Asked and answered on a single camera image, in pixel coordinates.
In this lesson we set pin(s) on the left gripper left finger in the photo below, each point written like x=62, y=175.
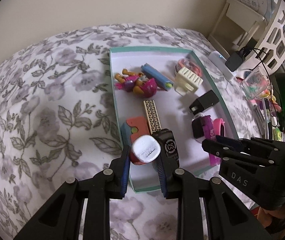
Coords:
x=77, y=203

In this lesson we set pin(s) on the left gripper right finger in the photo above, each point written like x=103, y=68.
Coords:
x=225, y=214

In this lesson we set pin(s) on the purple lighter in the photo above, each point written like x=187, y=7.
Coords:
x=208, y=127

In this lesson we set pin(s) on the black toy car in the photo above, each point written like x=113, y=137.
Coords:
x=169, y=156

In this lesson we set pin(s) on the black power adapter cube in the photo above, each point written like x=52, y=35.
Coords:
x=204, y=102

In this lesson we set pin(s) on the red white glue stick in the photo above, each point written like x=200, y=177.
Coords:
x=144, y=150

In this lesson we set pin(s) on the gold black patterned box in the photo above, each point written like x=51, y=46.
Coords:
x=152, y=116

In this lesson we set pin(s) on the cream hair claw clip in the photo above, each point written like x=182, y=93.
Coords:
x=187, y=81

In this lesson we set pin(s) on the clear round bead case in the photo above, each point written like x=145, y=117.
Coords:
x=189, y=65

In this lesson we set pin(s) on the blue orange retractable knife toy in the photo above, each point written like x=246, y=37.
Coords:
x=161, y=80

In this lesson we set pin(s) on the pink doll figure toy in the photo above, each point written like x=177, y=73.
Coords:
x=137, y=83

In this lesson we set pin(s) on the pink wrist band watch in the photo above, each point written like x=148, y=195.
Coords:
x=219, y=127

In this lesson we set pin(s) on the clear glass jar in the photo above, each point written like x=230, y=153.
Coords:
x=255, y=84

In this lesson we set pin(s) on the floral grey white blanket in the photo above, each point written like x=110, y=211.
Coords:
x=57, y=116

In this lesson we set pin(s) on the black plugged charger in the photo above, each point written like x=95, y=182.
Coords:
x=234, y=61

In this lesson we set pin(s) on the white power strip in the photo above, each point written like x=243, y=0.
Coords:
x=219, y=61

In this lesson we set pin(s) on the teal rimmed white tray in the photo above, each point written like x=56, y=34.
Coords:
x=173, y=109

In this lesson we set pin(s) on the cream wooden shelf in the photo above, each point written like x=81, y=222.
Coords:
x=235, y=27

